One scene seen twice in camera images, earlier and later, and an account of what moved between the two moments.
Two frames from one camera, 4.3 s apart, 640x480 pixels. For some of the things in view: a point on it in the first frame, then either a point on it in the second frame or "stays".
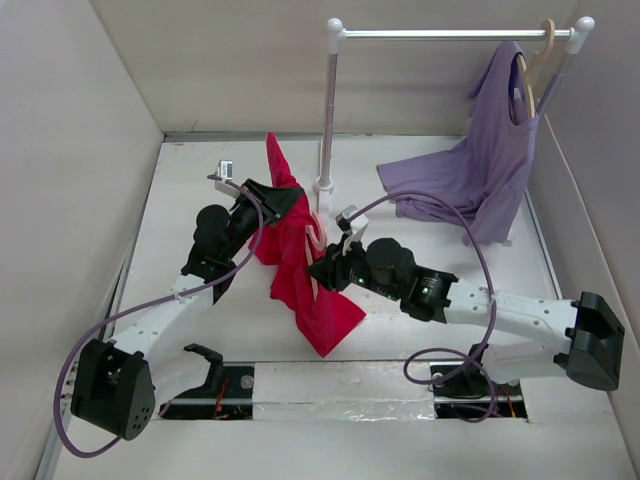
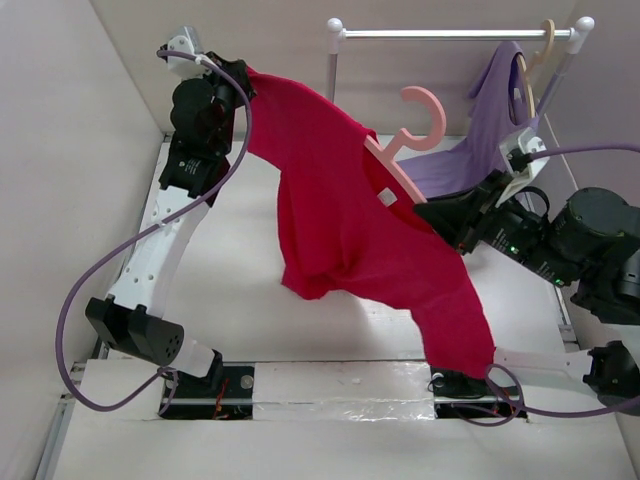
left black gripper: x=275 y=201 -> x=237 y=67
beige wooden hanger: x=548 y=46 stays
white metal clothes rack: x=336 y=34 stays
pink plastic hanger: x=310 y=235 -> x=401 y=136
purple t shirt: x=489 y=175 stays
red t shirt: x=281 y=244 -> x=349 y=232
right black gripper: x=330 y=271 -> x=461 y=215
